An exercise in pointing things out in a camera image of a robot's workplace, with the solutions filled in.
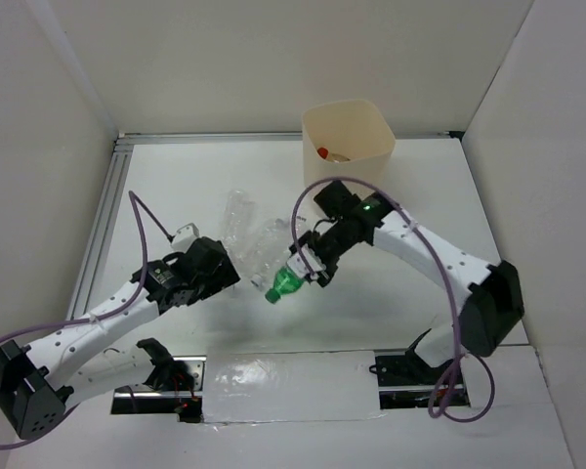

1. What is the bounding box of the aluminium frame rail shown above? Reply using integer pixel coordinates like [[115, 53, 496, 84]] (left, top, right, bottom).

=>
[[62, 130, 465, 343]]

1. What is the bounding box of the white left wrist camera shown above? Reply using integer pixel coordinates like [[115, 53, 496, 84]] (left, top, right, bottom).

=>
[[170, 223, 199, 252]]

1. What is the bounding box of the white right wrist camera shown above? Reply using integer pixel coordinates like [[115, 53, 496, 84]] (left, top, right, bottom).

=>
[[286, 245, 325, 281]]

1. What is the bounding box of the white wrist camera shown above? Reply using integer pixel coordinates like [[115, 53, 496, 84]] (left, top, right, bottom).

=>
[[170, 223, 199, 252], [286, 245, 325, 281]]

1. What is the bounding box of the beige plastic bin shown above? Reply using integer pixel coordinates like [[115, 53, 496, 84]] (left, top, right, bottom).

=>
[[302, 99, 396, 187]]

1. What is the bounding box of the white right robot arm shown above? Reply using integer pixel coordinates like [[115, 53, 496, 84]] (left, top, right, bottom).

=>
[[286, 178, 524, 383]]

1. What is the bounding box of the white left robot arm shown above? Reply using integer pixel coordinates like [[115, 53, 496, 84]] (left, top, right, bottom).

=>
[[0, 236, 240, 441]]

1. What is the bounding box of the green plastic bottle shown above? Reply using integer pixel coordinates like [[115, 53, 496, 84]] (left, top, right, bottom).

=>
[[265, 264, 308, 304]]

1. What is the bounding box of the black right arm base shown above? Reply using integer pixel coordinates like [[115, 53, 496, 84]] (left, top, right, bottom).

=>
[[368, 351, 452, 410]]

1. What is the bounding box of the clear bottle blue cap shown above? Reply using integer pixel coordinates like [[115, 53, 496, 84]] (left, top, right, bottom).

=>
[[221, 190, 256, 258]]

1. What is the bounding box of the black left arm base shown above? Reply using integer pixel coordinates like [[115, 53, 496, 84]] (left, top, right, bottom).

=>
[[110, 356, 206, 424]]

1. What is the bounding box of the clear bottle white cap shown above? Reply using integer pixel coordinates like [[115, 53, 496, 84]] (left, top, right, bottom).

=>
[[250, 256, 278, 291]]

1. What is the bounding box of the red label bottle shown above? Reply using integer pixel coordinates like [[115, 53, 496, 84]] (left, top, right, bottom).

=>
[[316, 147, 350, 162]]

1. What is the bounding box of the clear bottle grey cap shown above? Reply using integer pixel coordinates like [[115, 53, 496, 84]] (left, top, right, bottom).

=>
[[242, 218, 291, 277]]

